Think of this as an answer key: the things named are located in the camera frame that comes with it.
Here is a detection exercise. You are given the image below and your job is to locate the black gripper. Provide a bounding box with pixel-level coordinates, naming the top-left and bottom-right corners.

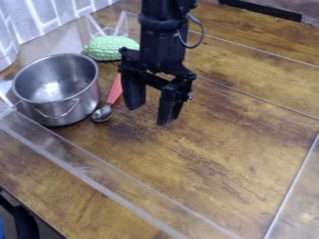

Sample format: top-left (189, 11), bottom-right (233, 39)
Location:
top-left (121, 18), bottom-right (197, 126)

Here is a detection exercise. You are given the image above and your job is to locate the silver metal pot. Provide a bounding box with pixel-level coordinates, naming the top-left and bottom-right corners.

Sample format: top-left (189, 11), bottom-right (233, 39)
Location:
top-left (13, 53), bottom-right (101, 127)

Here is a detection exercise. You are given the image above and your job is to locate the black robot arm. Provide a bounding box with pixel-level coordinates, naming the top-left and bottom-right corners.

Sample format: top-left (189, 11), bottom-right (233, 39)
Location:
top-left (121, 0), bottom-right (198, 125)

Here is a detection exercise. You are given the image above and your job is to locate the black bar at back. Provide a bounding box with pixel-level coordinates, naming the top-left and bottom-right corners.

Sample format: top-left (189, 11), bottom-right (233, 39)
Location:
top-left (218, 0), bottom-right (304, 22)

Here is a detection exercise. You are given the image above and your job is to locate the black table leg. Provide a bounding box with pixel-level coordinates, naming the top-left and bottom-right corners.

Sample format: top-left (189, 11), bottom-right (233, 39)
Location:
top-left (0, 194), bottom-right (41, 239)

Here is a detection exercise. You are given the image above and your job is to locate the red handled metal spoon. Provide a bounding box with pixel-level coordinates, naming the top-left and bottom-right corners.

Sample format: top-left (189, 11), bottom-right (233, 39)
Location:
top-left (91, 75), bottom-right (122, 122)

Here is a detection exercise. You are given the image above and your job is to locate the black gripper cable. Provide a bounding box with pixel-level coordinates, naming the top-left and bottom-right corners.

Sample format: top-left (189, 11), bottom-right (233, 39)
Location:
top-left (174, 11), bottom-right (206, 49)

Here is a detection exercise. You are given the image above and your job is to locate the clear acrylic tray wall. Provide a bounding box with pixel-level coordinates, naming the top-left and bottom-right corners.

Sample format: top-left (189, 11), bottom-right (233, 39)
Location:
top-left (0, 7), bottom-right (319, 239)

